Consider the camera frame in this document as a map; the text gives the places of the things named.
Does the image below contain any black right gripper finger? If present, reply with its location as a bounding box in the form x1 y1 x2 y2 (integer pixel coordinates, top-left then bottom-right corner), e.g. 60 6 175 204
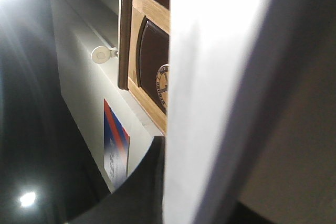
71 136 165 223

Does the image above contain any white paper sheet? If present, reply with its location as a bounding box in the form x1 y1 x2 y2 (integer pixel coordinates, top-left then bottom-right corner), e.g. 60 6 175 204
163 0 303 223

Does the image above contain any red blue white card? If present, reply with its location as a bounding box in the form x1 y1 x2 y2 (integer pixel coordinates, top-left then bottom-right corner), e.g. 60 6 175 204
103 101 130 189

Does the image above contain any wooden plaque with emblem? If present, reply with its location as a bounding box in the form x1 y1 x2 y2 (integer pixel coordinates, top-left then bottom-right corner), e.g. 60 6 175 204
128 0 170 134

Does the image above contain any white roller blind tube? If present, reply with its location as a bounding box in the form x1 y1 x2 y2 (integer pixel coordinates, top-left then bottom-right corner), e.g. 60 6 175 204
80 0 120 65

